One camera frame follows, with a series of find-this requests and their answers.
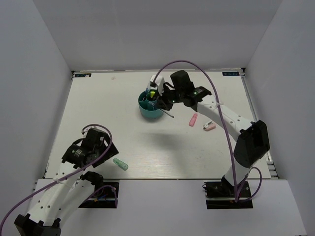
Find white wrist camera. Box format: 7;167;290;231
81;127;90;135
148;75;165;95

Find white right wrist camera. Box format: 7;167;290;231
148;75;165;95

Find teal round organizer container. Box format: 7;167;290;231
138;90;163;119

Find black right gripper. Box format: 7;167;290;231
154;85;184;111

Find blue ballpoint pen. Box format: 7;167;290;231
148;101;174;118

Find blue left corner label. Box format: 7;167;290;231
74;73;92;78

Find blue corner label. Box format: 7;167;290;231
222;72;240;76
74;73;92;78

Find blue right corner label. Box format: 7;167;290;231
222;72;240;76

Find pink correction tape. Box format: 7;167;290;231
203;120;216;131

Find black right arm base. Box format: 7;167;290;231
202;181;253;209

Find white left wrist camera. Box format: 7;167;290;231
81;127;90;135

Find pink eraser stick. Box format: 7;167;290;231
189;113;198;127

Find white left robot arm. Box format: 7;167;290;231
14;124;119;236

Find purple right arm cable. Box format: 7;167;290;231
154;59;263;203

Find green transparent eraser case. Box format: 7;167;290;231
113;158;128;171

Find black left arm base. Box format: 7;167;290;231
79;181;120;209

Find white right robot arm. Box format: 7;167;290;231
148;70;270;196

